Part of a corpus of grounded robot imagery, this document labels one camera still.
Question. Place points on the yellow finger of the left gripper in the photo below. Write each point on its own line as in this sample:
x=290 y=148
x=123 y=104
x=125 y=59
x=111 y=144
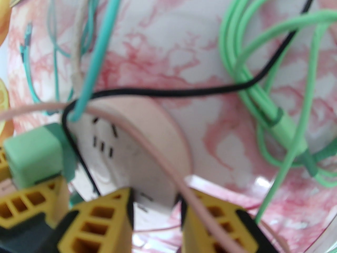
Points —
x=26 y=207
x=4 y=165

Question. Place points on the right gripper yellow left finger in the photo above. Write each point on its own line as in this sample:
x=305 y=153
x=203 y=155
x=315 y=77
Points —
x=97 y=225

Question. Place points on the small white pink socket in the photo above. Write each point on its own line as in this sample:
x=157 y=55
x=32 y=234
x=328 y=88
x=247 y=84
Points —
x=147 y=146

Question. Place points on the mint green charger plug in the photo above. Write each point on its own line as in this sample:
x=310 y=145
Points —
x=34 y=154

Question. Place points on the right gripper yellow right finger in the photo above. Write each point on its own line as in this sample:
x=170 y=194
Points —
x=208 y=233

